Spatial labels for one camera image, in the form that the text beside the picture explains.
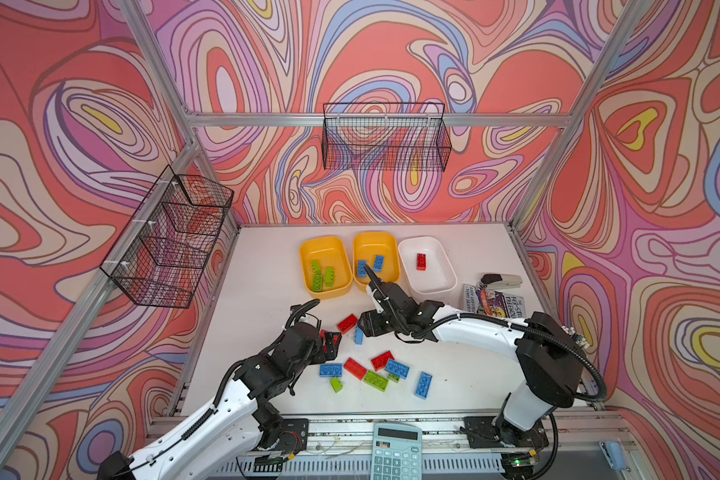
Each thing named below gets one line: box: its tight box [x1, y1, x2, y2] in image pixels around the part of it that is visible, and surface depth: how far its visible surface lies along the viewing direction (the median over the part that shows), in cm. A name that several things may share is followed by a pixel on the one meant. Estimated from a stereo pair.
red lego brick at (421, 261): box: [416, 253, 427, 271], surface depth 109 cm
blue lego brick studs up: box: [374, 255, 385, 273], surface depth 107 cm
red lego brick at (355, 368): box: [344, 357, 367, 381], surface depth 84 cm
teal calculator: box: [370, 422, 424, 480], surface depth 70 cm
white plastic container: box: [398, 236, 458, 295], surface depth 108 cm
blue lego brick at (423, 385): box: [414, 371, 433, 400], surface depth 82 cm
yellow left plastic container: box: [300, 236, 353, 296], surface depth 107 cm
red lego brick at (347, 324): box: [337, 313, 358, 334], surface depth 93 cm
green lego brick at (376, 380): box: [364, 370, 389, 392], surface depth 84 cm
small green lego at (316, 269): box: [312, 260, 322, 279], surface depth 106 cm
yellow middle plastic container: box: [353, 232, 401, 293], surface depth 110 cm
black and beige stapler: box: [480, 273, 523, 291], surface depth 101 cm
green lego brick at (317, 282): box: [312, 274, 323, 292], surface depth 103 cm
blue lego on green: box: [384, 358, 410, 379], surface depth 83 cm
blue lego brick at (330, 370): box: [319, 364, 343, 377], surface depth 84 cm
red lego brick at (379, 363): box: [371, 350, 395, 371], surface depth 86 cm
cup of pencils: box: [559, 318, 590, 350], surface depth 74 cm
